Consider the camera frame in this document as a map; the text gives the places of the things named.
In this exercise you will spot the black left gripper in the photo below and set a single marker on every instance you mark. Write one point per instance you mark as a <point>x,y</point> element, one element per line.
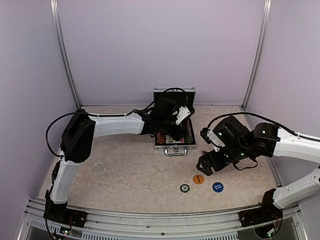
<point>174,133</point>

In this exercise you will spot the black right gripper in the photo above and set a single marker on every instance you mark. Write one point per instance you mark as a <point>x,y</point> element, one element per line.
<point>204,159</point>

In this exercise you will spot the green poker chip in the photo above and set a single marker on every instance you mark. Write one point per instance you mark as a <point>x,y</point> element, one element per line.
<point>184,188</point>

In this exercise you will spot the aluminium poker set case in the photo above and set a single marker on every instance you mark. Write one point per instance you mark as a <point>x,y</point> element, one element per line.
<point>167,100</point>

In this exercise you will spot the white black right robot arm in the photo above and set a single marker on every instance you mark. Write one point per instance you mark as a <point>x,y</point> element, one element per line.
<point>268,139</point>

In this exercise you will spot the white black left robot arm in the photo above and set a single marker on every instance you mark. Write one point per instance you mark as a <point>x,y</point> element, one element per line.
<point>77,139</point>

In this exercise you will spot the red playing card deck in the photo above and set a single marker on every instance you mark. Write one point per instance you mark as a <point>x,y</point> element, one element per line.
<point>170,140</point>

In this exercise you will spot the right chip row in case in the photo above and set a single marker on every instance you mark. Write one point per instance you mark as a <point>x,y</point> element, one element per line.
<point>188,133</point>

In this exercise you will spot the orange big blind button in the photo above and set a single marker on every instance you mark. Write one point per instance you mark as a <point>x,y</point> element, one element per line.
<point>198,179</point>

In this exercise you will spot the blue small blind button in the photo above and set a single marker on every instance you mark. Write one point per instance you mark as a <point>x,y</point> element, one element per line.
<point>217,187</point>

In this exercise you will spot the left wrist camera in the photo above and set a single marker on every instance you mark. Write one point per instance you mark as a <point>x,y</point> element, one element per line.
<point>182,113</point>

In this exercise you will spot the front aluminium rail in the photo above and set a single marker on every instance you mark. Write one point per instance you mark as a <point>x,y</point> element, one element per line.
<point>113,225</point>

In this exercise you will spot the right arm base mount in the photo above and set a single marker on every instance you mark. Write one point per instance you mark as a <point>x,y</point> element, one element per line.
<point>251,217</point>

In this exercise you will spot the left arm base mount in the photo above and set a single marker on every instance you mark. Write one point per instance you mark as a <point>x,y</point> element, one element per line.
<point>66,216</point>

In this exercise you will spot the right aluminium frame post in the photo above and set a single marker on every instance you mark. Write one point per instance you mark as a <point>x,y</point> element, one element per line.
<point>258,53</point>

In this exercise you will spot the aluminium frame post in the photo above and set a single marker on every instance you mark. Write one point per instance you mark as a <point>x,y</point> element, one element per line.
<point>258,53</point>
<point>54,5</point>

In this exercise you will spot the left aluminium frame post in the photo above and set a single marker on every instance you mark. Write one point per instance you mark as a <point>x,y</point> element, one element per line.
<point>54,5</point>

